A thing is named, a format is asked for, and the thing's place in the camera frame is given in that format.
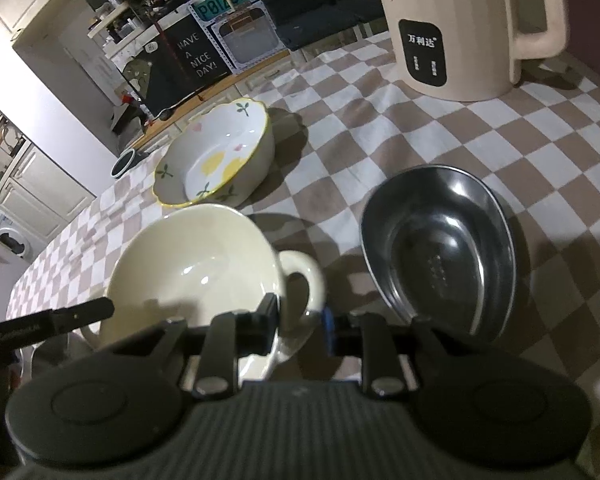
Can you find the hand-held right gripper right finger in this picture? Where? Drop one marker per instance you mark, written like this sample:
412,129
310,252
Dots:
328,332

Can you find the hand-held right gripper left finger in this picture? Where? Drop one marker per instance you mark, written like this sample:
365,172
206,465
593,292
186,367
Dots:
260,330

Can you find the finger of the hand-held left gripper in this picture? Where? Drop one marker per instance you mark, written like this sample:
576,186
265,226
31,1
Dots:
55,321

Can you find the white plate with dark rim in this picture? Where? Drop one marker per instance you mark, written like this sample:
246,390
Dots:
295,345

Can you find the oval stainless steel bowl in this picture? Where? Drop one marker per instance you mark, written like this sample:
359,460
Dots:
440,250

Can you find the floral yellow-rimmed ceramic bowl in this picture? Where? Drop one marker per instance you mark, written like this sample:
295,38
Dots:
230,160

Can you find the white washing machine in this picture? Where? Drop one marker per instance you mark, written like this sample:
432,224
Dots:
10,240

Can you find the white kitchen cabinet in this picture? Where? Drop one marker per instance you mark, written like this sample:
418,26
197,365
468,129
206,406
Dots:
45,185

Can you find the black round bin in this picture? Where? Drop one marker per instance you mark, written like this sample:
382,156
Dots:
125,164

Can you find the brown white checkered tablecloth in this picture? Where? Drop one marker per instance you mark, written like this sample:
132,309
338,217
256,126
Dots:
330,125

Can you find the black message board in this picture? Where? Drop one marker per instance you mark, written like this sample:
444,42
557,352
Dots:
170,80

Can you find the white shelf cart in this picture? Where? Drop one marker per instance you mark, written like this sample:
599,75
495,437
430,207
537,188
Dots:
115,20

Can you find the dark sofa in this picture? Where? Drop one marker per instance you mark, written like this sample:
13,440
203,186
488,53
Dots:
320,10

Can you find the cream electric kettle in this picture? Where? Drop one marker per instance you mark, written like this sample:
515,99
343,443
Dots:
455,0

